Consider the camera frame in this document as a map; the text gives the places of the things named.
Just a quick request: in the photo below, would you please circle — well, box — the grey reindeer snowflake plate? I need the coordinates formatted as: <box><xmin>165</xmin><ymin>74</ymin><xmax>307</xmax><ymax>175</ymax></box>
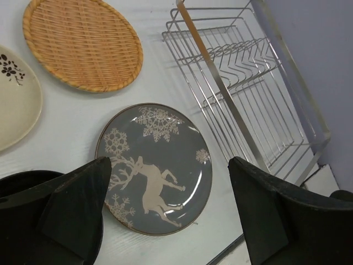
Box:
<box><xmin>95</xmin><ymin>103</ymin><xmax>212</xmax><ymax>236</ymax></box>

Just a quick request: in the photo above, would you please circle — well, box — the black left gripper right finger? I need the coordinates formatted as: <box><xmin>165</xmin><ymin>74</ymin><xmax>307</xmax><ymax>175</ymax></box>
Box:
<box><xmin>228</xmin><ymin>157</ymin><xmax>352</xmax><ymax>264</ymax></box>

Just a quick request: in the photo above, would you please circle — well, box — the metal wire dish rack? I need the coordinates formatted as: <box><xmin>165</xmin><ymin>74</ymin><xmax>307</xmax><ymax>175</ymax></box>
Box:
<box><xmin>162</xmin><ymin>1</ymin><xmax>307</xmax><ymax>175</ymax></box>

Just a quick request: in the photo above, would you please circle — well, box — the black round plate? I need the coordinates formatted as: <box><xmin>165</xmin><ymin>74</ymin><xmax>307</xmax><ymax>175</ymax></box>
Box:
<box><xmin>1</xmin><ymin>170</ymin><xmax>63</xmax><ymax>189</ymax></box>

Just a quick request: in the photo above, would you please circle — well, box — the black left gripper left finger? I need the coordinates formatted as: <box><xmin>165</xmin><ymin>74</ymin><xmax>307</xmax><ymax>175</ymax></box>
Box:
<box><xmin>1</xmin><ymin>157</ymin><xmax>112</xmax><ymax>264</ymax></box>

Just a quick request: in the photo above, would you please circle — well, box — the round woven wicker plate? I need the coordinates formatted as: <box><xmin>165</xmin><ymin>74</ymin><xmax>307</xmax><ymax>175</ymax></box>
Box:
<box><xmin>23</xmin><ymin>1</ymin><xmax>143</xmax><ymax>93</ymax></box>

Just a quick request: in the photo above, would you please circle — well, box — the cream floral ceramic plate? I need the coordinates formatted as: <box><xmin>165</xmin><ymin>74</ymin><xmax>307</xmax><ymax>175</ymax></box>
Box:
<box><xmin>1</xmin><ymin>45</ymin><xmax>43</xmax><ymax>151</ymax></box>

